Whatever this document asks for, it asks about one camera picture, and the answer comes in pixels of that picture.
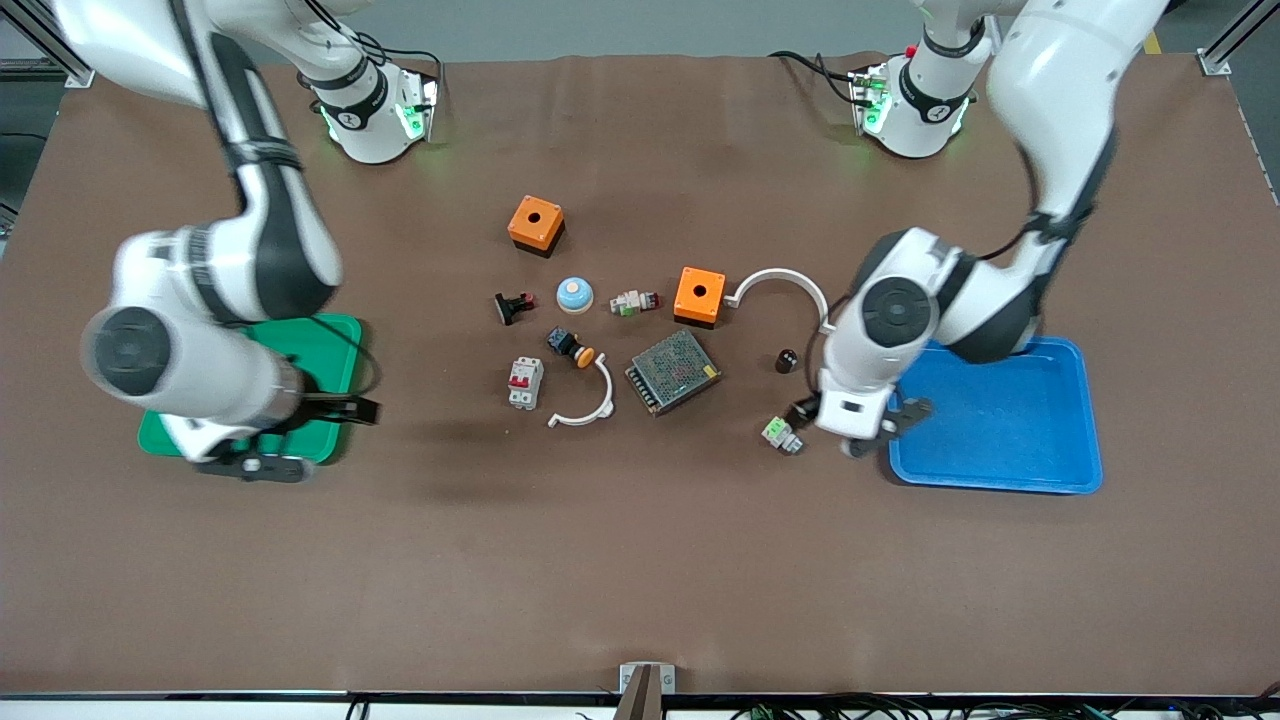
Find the black orange emergency stop button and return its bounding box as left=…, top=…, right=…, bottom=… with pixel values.
left=546, top=327, right=597, bottom=370

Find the blue plastic tray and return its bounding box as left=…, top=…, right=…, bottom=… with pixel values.
left=888, top=335, right=1104, bottom=496

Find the brown table mat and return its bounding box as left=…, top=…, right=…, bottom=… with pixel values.
left=0, top=52, right=1280, bottom=698

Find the black left arm base cable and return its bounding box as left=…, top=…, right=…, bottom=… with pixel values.
left=768, top=50, right=867, bottom=107

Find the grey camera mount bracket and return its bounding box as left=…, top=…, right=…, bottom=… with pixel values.
left=619, top=662, right=677, bottom=720

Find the aluminium frame profile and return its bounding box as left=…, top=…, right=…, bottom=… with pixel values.
left=1196, top=0, right=1280, bottom=77
left=0, top=0, right=97, bottom=89

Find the orange button box black base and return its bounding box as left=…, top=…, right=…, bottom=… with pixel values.
left=673, top=266, right=728, bottom=329

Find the black arm base cable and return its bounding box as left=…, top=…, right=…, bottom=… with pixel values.
left=768, top=50, right=867, bottom=107
left=298, top=0, right=444, bottom=106

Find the white red circuit breaker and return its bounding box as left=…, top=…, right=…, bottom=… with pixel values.
left=507, top=356, right=545, bottom=411

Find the green plastic tray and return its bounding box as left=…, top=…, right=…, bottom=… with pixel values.
left=137, top=313, right=363, bottom=466

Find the large white arc clamp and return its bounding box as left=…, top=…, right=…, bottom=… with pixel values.
left=724, top=268, right=837, bottom=336

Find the small white arc clamp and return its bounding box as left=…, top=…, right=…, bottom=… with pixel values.
left=547, top=356, right=617, bottom=429

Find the orange button box upper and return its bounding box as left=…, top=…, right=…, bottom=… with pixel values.
left=507, top=195, right=567, bottom=259

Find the metal mesh power supply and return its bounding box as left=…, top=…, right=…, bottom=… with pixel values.
left=625, top=329, right=723, bottom=418

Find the black right arm base cable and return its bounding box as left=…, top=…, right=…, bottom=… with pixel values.
left=298, top=0, right=444, bottom=106

